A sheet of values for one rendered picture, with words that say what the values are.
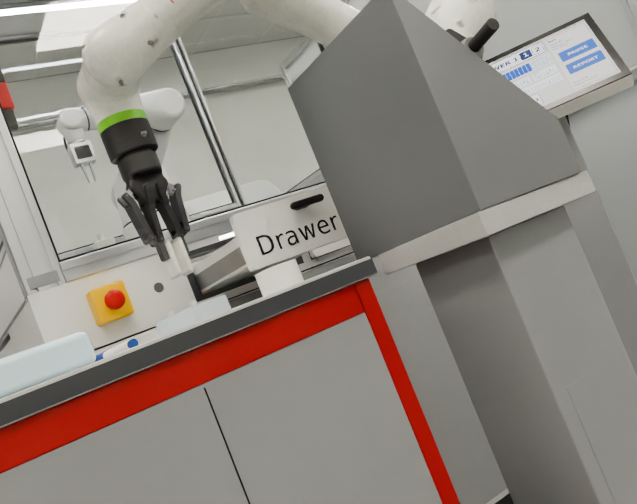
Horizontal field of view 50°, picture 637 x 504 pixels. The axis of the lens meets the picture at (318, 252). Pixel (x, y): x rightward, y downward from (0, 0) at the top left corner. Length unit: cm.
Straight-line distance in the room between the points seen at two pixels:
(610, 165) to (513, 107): 157
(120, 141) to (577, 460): 94
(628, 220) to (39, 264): 205
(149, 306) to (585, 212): 124
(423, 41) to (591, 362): 59
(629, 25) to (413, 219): 159
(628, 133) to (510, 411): 162
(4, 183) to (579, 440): 117
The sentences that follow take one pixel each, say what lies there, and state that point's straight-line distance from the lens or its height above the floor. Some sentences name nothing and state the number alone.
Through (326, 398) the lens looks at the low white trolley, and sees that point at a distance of 97.
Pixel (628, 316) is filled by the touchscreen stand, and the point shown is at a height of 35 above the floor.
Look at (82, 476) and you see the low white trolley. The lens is 86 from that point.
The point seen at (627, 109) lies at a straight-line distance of 267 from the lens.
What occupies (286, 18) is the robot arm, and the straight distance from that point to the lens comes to 154.
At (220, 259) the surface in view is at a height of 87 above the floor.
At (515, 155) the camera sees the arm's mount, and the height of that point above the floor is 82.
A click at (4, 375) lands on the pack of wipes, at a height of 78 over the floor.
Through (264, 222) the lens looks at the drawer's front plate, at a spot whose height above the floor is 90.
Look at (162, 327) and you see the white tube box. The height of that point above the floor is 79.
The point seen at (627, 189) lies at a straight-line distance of 273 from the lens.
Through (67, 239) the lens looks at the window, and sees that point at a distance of 152.
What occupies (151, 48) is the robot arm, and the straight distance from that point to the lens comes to 124.
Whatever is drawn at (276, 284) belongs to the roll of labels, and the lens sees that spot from 106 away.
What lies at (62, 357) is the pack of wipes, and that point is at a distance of 89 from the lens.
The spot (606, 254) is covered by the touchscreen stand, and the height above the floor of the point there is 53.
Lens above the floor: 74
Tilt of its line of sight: 3 degrees up
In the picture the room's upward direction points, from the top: 22 degrees counter-clockwise
